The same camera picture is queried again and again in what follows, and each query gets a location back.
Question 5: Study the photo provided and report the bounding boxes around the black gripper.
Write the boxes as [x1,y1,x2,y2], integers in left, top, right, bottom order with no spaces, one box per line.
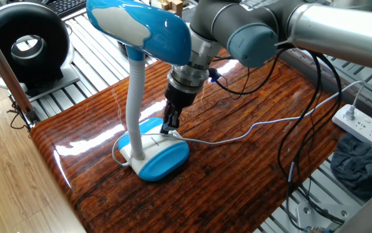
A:
[160,83,197,135]

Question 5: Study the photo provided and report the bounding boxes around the blue and white desk lamp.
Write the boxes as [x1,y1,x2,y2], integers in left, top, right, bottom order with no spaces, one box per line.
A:
[85,0,193,182]

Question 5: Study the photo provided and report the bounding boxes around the glossy wood grain mat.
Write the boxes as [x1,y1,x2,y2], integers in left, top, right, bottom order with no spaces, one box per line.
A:
[30,48,347,233]

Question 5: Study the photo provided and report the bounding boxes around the light wooden blocks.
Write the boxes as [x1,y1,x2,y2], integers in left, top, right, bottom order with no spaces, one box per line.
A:
[151,0,190,17]

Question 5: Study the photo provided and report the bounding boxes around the black keyboard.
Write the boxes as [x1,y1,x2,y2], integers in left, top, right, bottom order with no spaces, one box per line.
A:
[45,0,88,17]

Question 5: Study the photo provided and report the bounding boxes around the silver metal mounting plate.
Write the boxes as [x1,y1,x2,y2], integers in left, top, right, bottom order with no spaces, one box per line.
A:
[297,201,351,233]

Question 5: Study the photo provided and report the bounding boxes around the white power strip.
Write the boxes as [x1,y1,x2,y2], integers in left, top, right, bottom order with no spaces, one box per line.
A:
[331,104,372,161]

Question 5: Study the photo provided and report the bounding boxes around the dark grey cloth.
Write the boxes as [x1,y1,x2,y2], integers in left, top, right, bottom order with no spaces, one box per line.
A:
[330,132,372,201]

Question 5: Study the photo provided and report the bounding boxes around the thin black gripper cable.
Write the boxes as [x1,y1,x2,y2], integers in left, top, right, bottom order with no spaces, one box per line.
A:
[208,48,287,100]

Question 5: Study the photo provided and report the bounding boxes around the black ring fan white base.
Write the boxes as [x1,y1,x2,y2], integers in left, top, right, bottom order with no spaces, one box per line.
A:
[0,1,82,98]

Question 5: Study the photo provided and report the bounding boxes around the dark tangled string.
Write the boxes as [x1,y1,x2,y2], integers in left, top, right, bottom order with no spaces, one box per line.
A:
[6,102,31,132]

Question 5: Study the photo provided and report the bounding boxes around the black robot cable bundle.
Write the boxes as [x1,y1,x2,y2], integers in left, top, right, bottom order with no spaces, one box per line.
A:
[278,48,347,232]

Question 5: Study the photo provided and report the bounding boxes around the white lamp power cord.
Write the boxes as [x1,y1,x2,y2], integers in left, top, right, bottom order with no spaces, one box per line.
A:
[111,80,366,168]

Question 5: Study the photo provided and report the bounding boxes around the brown wooden post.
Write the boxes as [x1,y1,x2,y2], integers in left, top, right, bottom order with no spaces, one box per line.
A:
[0,14,39,124]

